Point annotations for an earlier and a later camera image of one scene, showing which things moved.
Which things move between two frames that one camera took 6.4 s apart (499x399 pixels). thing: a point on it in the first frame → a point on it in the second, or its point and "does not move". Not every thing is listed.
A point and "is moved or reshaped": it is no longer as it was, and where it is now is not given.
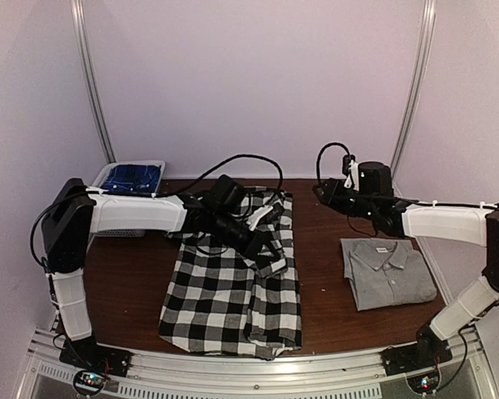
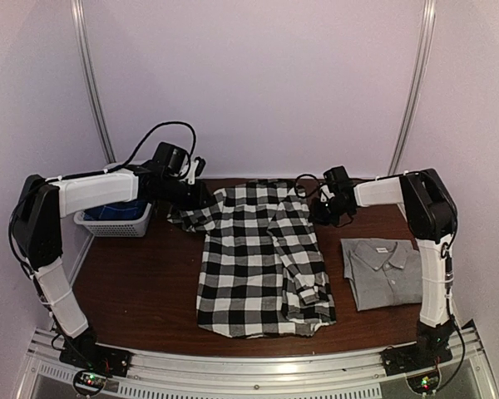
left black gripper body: [244, 248] → [183, 199]
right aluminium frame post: [424, 58] does not move
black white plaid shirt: [224, 300] is moved or reshaped
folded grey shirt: [386, 273] does not move
